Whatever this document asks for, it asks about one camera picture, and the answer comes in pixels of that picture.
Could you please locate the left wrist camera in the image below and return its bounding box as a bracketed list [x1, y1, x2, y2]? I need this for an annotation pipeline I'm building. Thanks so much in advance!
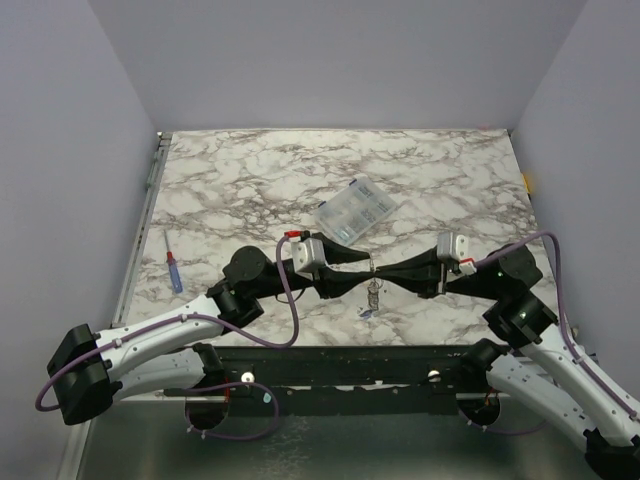
[291, 237, 328, 276]

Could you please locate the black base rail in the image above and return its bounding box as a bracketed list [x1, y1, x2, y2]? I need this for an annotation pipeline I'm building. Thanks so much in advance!
[165, 345, 495, 417]

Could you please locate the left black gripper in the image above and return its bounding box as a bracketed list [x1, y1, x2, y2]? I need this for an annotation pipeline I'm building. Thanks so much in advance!
[254, 233, 375, 301]

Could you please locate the red blue screwdriver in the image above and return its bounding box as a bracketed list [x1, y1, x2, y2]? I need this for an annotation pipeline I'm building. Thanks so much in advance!
[163, 231, 183, 294]

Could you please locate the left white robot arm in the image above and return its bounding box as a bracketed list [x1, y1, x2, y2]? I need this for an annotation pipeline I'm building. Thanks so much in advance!
[35, 231, 372, 426]

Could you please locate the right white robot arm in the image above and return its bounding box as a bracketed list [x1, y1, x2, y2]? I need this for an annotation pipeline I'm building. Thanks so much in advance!
[376, 244, 639, 479]

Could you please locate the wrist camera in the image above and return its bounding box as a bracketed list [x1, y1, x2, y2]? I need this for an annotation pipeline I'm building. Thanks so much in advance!
[436, 232, 469, 263]
[291, 237, 328, 276]

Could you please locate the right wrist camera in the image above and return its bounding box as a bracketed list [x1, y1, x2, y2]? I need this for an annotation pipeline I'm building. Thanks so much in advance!
[436, 232, 469, 263]

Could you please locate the yellow wall tag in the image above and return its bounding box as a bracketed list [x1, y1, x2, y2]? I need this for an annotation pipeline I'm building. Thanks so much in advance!
[522, 173, 533, 195]

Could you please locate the clear plastic screw box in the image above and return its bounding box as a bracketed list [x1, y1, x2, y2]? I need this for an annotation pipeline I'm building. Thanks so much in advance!
[314, 176, 398, 246]

